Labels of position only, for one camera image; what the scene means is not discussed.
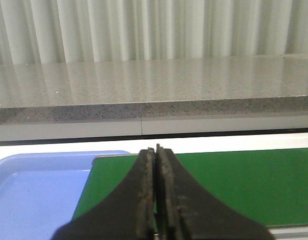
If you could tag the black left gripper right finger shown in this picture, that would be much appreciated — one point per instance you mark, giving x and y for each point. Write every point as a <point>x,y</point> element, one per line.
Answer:
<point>187,211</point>

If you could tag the grey speckled stone counter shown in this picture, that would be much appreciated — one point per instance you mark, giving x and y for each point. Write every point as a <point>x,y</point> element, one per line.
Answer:
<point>116,90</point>

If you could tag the aluminium conveyor frame rail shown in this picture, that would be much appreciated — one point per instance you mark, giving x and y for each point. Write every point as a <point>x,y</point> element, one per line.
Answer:
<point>289,231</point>

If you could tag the green conveyor belt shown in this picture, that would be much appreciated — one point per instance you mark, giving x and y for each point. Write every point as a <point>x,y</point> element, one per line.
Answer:
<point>267,186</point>

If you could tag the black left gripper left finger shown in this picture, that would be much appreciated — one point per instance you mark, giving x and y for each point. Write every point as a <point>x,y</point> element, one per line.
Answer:
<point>127,213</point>

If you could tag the white pleated curtain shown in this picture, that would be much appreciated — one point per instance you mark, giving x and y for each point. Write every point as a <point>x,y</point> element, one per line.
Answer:
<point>64,31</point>

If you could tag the blue plastic tray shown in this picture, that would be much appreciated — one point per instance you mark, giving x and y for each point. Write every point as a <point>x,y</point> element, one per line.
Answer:
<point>39,191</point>

